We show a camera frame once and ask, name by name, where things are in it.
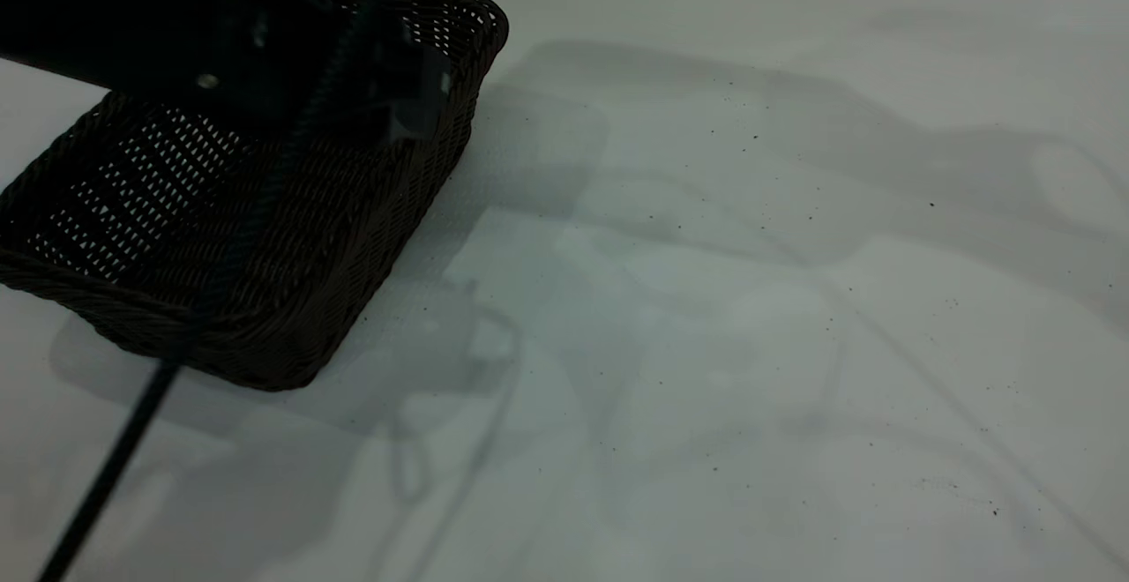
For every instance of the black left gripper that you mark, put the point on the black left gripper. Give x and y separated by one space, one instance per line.
291 53

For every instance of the black woven basket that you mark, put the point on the black woven basket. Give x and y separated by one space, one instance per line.
291 238

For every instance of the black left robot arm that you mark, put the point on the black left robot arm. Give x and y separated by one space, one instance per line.
97 18

